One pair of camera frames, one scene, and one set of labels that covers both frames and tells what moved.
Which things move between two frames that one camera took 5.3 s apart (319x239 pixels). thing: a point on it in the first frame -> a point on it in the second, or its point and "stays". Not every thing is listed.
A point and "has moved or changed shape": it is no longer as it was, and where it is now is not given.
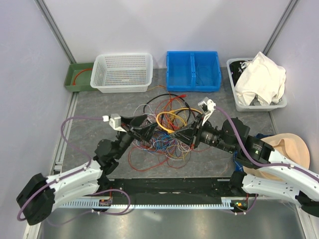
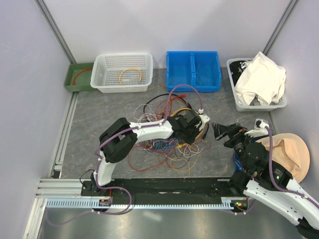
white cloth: (261, 80) stays
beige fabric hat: (288, 146) stays
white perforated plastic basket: (119, 73) stays
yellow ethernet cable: (174, 110) has moved or changed shape
